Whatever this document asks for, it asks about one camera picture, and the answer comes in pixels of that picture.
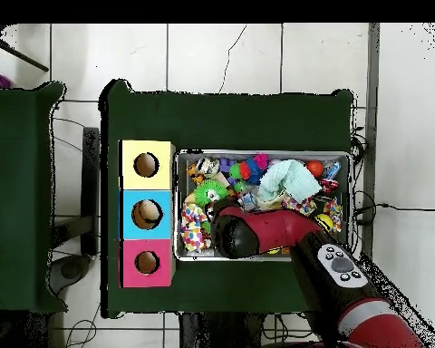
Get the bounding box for green fuzzy toy with eyes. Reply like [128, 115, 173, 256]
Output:
[193, 179, 230, 209]

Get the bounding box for wooden box with three holes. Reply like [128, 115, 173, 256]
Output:
[118, 140, 178, 290]

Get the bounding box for multicolour fuzzy caterpillar toy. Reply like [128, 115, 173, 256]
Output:
[228, 153, 270, 186]

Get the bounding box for white multicolour dotted cloth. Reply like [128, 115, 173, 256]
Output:
[179, 202, 211, 254]

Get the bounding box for dark green tablecloth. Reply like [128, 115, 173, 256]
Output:
[99, 78, 356, 320]
[0, 81, 69, 314]

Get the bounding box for mint green cloth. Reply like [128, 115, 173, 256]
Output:
[256, 159, 323, 203]

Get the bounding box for orange ball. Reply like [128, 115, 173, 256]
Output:
[305, 159, 324, 179]

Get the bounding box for yellow ball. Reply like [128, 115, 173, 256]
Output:
[314, 212, 335, 233]

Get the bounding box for grey rounded floor object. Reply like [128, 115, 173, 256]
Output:
[49, 253, 92, 295]

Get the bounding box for black tripod leg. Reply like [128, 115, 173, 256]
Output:
[0, 35, 50, 73]

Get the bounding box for silver wire mesh bin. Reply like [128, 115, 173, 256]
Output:
[172, 148, 353, 264]

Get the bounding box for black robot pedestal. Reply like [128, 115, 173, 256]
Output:
[179, 312, 266, 348]

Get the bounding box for black cable with plug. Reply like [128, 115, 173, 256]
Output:
[353, 189, 435, 226]

